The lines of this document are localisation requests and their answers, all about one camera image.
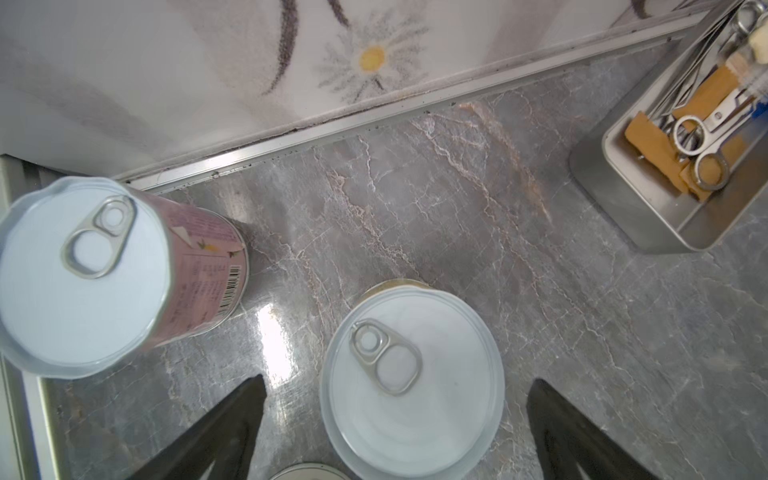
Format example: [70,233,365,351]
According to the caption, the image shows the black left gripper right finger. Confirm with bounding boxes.
[526,379,656,479]

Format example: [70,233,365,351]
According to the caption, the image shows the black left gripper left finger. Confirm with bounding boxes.
[131,375,267,479]

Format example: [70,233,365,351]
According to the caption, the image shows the yellow label can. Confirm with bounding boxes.
[319,279,505,479]

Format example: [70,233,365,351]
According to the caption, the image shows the teal label flat can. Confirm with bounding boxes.
[270,462,350,480]

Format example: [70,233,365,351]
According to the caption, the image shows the pink orange label flat can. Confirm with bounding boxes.
[1,177,249,379]

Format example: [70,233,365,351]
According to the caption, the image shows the steel scissors in tray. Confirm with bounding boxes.
[670,89,758,192]

